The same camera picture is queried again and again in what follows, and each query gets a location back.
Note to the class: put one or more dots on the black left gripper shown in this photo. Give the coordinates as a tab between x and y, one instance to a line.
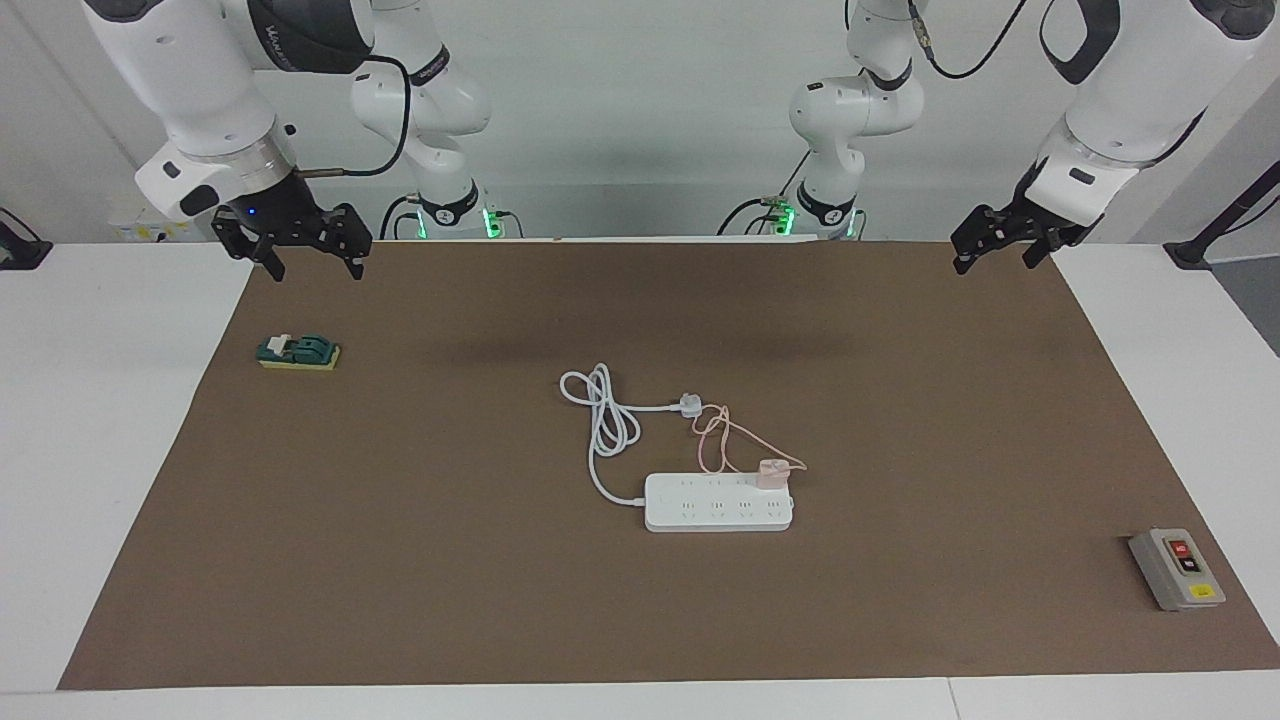
1050	215

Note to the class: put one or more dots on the grey on-off switch box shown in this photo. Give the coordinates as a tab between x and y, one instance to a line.
1177	570

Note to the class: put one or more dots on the black stand foot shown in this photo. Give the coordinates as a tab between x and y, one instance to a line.
15	250
1215	228

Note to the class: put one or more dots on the green knife switch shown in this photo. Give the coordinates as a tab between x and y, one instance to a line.
298	353

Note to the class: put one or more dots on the pink charger adapter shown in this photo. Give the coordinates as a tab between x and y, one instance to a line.
772	474

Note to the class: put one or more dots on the brown table mat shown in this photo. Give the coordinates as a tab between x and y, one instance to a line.
450	560

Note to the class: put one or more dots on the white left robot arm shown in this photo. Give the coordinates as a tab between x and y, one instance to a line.
1130	100

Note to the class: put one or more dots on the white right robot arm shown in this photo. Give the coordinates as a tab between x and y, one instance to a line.
190	80

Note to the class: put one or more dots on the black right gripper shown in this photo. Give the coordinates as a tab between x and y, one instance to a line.
280	215

